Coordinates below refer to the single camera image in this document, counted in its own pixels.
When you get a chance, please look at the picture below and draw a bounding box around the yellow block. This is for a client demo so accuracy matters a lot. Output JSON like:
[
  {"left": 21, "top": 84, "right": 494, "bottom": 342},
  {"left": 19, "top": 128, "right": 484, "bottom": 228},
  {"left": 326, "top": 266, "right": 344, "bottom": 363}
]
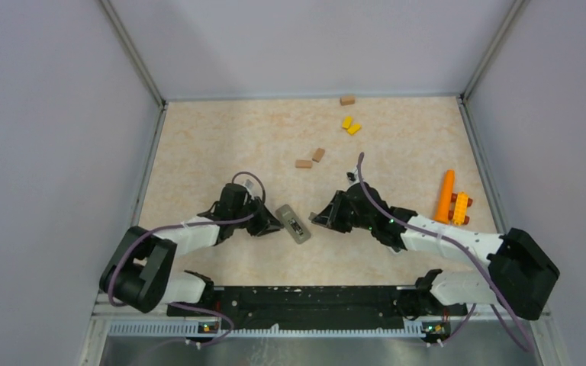
[
  {"left": 346, "top": 124, "right": 362, "bottom": 135},
  {"left": 341, "top": 116, "right": 353, "bottom": 130}
]

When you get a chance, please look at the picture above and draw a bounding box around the yellow block right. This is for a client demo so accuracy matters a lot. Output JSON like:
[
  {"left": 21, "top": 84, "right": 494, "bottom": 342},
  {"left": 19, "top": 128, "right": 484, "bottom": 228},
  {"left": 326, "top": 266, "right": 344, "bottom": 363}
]
[{"left": 346, "top": 124, "right": 362, "bottom": 135}]

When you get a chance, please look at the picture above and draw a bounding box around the grey remote control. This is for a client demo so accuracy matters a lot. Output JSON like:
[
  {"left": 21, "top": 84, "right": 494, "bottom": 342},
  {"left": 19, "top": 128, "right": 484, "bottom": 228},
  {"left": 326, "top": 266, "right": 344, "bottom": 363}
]
[{"left": 275, "top": 204, "right": 311, "bottom": 244}]

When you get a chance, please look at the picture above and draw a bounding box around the orange toy carrot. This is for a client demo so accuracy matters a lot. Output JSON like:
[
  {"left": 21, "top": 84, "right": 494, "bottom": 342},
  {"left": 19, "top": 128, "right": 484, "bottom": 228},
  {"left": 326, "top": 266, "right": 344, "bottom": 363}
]
[{"left": 433, "top": 169, "right": 455, "bottom": 224}]

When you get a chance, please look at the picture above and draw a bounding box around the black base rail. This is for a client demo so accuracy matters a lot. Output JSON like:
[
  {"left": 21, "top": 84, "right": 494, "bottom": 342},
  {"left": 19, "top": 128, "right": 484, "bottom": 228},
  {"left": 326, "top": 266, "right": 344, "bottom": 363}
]
[{"left": 166, "top": 286, "right": 468, "bottom": 330}]

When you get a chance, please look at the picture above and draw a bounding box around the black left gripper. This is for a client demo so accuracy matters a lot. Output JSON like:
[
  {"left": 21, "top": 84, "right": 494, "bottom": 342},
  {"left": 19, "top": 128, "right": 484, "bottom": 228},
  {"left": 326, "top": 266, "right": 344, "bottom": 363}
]
[{"left": 232, "top": 195, "right": 283, "bottom": 236}]

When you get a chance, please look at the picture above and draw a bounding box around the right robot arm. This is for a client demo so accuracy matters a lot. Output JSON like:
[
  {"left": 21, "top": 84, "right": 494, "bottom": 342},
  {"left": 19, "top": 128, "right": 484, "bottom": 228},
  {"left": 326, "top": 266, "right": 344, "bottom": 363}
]
[{"left": 311, "top": 183, "right": 560, "bottom": 321}]

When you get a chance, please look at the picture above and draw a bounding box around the tan wooden block far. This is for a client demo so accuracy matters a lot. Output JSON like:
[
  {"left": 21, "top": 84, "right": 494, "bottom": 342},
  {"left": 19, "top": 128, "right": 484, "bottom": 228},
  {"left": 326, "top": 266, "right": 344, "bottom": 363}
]
[{"left": 339, "top": 95, "right": 356, "bottom": 106}]

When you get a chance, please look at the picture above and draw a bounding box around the tan wooden block left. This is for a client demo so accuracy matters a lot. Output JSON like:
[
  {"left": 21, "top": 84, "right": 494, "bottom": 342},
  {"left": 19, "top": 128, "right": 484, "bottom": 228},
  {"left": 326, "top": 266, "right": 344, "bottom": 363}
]
[{"left": 295, "top": 159, "right": 314, "bottom": 169}]

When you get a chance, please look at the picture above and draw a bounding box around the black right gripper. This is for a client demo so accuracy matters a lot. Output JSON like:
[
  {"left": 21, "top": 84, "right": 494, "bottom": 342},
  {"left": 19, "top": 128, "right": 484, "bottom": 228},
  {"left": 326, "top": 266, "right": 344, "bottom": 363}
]
[{"left": 313, "top": 190, "right": 375, "bottom": 233}]

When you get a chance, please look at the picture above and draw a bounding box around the orange toy brick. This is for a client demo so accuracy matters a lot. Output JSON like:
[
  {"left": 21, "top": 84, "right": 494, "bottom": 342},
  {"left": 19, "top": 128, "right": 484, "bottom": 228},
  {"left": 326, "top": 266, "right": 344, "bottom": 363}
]
[{"left": 448, "top": 191, "right": 473, "bottom": 226}]

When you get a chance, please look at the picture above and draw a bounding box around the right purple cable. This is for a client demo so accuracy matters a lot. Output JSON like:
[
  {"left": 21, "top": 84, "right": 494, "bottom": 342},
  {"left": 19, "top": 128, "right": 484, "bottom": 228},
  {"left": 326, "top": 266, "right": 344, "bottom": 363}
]
[{"left": 356, "top": 152, "right": 536, "bottom": 355}]

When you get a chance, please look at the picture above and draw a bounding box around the tan wooden block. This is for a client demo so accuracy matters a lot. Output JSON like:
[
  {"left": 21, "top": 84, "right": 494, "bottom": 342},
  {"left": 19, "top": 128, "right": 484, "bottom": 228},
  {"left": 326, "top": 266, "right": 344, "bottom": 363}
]
[
  {"left": 295, "top": 159, "right": 314, "bottom": 169},
  {"left": 339, "top": 95, "right": 356, "bottom": 106},
  {"left": 312, "top": 148, "right": 326, "bottom": 162}
]

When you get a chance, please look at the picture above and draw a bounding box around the yellow block left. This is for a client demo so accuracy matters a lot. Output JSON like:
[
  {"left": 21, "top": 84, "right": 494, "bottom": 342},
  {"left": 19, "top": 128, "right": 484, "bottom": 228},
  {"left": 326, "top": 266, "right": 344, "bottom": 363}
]
[{"left": 341, "top": 116, "right": 353, "bottom": 130}]

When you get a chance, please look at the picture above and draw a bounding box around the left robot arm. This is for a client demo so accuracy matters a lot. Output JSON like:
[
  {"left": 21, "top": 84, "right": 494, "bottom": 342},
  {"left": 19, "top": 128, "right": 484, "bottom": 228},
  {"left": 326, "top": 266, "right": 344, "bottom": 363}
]
[{"left": 99, "top": 183, "right": 284, "bottom": 315}]

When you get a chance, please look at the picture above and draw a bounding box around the tan wooden block right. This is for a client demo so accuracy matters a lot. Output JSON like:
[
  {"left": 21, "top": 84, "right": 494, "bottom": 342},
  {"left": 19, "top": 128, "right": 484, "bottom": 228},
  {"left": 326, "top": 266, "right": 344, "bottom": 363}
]
[{"left": 312, "top": 148, "right": 326, "bottom": 162}]

